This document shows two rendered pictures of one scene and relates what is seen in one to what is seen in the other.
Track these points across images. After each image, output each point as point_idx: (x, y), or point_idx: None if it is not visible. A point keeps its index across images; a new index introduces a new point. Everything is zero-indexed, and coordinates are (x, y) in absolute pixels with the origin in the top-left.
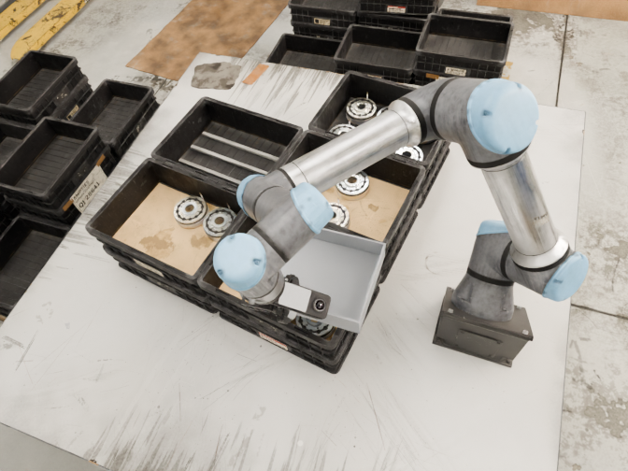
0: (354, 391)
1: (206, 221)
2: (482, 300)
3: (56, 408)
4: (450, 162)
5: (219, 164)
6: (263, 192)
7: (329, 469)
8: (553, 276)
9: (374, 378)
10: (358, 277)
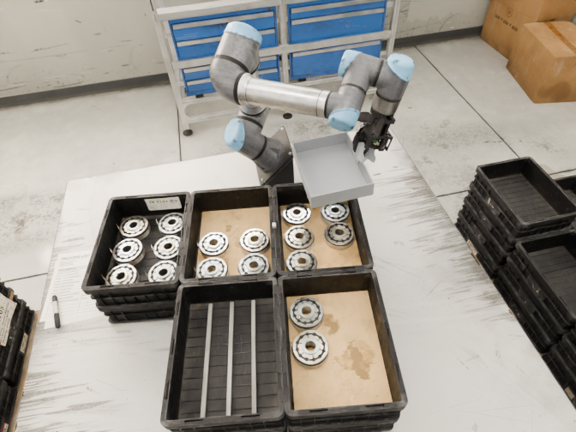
0: None
1: (314, 321)
2: (276, 142)
3: (520, 369)
4: None
5: (239, 371)
6: (353, 85)
7: (393, 201)
8: None
9: None
10: (315, 155)
